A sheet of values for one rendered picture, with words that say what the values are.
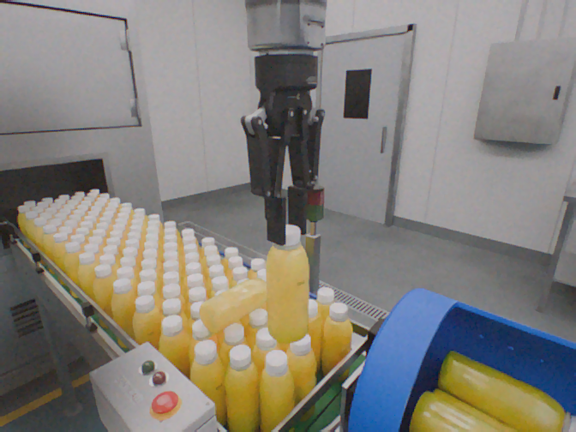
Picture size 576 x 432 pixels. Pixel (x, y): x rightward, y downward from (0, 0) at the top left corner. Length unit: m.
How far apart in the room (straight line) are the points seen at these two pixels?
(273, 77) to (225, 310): 0.45
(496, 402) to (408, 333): 0.17
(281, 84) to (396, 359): 0.37
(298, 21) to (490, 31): 3.58
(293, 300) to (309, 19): 0.35
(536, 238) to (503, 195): 0.49
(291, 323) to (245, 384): 0.19
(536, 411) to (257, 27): 0.60
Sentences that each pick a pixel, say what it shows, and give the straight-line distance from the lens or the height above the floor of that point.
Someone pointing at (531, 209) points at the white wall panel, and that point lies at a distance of 3.90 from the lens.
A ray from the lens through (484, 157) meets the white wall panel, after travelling 3.90.
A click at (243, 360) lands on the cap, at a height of 1.08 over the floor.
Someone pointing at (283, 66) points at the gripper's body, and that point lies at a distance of 0.40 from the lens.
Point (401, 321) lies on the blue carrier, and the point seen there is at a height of 1.22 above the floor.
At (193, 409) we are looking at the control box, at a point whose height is 1.10.
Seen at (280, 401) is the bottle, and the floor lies 1.01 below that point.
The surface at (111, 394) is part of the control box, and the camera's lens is 0.62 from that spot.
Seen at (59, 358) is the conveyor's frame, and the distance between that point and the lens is 2.04.
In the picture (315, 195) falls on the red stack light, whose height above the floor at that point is 1.24.
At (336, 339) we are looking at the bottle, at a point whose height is 1.02.
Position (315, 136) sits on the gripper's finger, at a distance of 0.47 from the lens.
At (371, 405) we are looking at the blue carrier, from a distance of 0.51.
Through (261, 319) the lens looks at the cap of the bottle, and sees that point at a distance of 0.74.
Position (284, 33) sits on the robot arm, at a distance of 0.39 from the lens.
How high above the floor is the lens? 1.52
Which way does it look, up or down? 20 degrees down
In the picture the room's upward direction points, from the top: straight up
